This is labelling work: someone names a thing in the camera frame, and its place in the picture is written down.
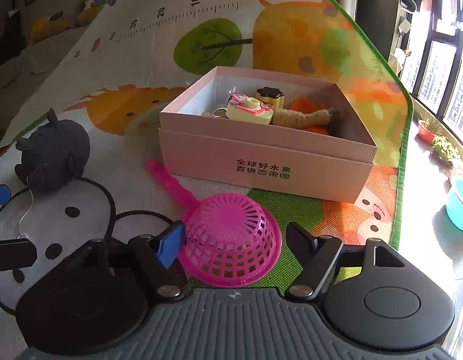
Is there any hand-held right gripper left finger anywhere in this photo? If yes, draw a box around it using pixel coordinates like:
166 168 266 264
64 221 187 302

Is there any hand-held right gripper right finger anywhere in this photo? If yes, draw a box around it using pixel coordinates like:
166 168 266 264
285 222 406 301

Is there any pink plastic strainer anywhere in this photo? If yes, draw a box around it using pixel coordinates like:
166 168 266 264
145 159 282 284

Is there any black plush toy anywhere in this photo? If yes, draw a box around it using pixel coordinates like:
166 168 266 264
15 108 91 239

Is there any pink cardboard box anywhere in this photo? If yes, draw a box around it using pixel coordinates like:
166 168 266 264
158 65 378 204

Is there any tan plush toy colourful top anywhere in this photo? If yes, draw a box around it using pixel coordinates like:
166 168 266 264
272 107 339 129

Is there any yellow toy camera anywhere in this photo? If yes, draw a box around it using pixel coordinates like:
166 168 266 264
226 94 275 125

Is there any yellow toy brown paw top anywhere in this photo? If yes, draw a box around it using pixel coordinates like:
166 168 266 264
256 86 286 109

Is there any grey covered sofa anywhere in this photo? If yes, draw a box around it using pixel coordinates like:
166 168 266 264
0 22 90 94

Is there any teal plastic basin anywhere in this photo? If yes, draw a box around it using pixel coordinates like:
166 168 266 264
445 178 463 231

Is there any plant in red pot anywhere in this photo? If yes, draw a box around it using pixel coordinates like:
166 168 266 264
417 118 442 144

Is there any leafy green potted plant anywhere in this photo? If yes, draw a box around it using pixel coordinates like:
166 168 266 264
432 135 461 166

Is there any yellow cushion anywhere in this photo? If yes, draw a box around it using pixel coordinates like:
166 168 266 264
31 17 69 42
76 2 105 27

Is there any colourful cartoon play mat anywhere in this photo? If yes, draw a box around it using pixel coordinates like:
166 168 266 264
0 0 414 308

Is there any black window frame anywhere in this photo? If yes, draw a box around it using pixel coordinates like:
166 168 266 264
396 19 463 136

